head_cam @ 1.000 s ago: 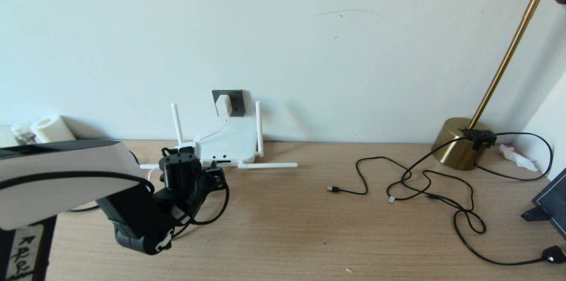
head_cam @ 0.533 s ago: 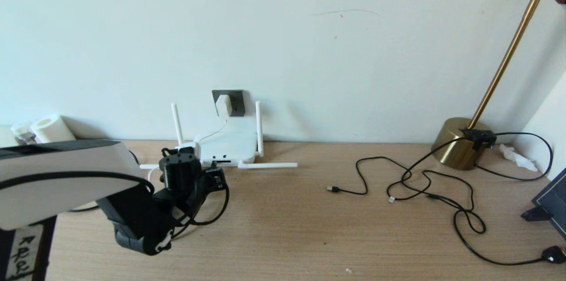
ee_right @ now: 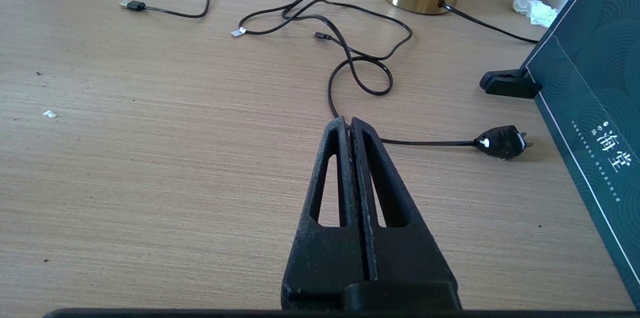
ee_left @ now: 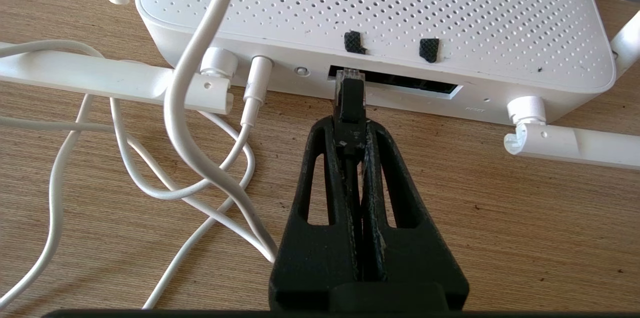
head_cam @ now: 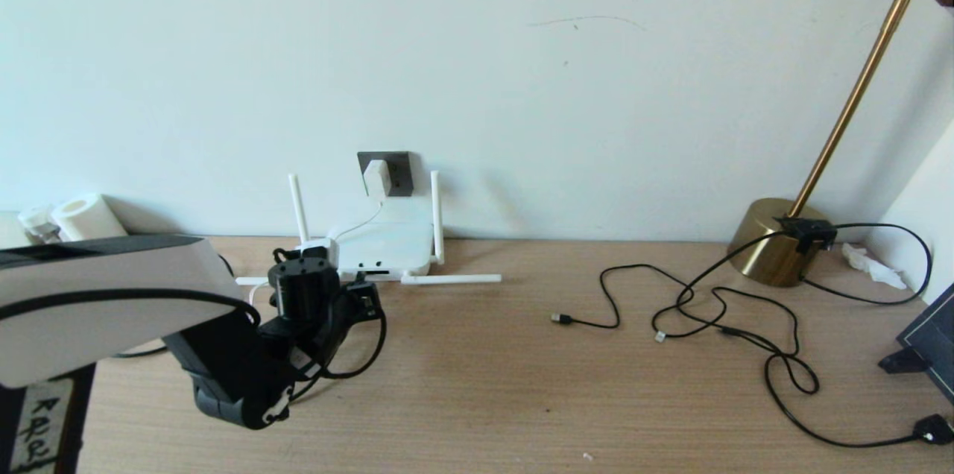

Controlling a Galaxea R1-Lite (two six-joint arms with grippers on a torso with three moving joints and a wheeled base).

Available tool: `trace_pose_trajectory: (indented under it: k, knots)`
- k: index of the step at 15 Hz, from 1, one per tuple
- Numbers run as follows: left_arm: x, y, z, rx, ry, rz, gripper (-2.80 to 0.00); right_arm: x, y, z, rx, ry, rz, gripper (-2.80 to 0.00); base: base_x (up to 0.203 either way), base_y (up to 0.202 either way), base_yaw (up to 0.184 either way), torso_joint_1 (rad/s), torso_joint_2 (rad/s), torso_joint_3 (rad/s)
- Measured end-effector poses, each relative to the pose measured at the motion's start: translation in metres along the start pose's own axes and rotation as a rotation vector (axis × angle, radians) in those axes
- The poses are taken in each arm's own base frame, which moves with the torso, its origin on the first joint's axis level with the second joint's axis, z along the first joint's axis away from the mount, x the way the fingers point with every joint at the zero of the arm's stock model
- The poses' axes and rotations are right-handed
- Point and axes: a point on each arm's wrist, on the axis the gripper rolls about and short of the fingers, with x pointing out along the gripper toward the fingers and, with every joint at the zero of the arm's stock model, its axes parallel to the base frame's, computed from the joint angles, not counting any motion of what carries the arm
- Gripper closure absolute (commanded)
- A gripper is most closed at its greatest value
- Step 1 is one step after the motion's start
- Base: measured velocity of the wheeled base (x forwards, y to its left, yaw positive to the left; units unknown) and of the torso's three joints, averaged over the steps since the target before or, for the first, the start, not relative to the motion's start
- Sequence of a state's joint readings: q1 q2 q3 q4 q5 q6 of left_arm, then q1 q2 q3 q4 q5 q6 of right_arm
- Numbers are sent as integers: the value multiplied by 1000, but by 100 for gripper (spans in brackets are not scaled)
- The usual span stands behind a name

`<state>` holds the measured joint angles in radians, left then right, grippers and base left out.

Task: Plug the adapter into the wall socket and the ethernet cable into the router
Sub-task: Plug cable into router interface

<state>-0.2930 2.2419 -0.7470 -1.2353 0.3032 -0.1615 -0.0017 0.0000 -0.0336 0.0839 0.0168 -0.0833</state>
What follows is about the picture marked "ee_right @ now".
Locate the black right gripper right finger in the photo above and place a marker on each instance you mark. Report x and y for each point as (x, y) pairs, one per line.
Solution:
(405, 253)

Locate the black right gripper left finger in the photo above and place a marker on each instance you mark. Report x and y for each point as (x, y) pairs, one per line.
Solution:
(325, 253)

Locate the crumpled white tissue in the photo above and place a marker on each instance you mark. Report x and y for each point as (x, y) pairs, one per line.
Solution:
(532, 5)

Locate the tiny white scrap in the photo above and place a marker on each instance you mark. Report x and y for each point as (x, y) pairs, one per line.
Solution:
(49, 114)

